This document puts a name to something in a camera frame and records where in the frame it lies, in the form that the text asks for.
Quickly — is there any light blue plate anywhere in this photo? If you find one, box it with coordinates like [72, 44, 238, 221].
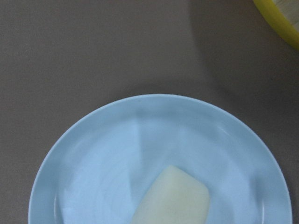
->
[28, 94, 293, 224]

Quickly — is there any white steamed bun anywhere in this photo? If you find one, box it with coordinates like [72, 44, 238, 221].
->
[131, 166, 210, 224]

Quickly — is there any yellow round steamer basket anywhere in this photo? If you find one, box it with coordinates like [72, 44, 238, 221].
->
[253, 0, 299, 50]

